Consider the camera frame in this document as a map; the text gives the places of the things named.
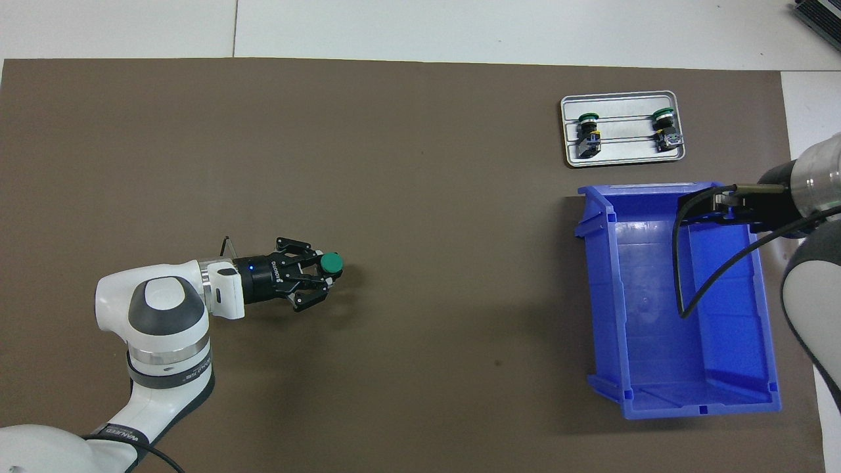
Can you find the grey metal tray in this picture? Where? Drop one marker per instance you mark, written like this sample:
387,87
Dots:
624,148

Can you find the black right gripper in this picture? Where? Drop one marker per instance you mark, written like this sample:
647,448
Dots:
775,197

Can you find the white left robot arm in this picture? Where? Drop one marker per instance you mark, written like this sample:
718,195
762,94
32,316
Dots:
164,315

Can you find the dark grey ribbed device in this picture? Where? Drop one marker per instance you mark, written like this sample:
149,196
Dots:
821,13

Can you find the brown table mat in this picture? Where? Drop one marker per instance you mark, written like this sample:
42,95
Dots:
427,197

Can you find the blue plastic storage bin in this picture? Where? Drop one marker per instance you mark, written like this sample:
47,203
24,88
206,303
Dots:
657,341

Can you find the green push button switch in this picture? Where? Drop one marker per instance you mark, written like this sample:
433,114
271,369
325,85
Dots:
589,135
332,263
667,131

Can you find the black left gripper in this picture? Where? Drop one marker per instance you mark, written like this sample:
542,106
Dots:
266,279

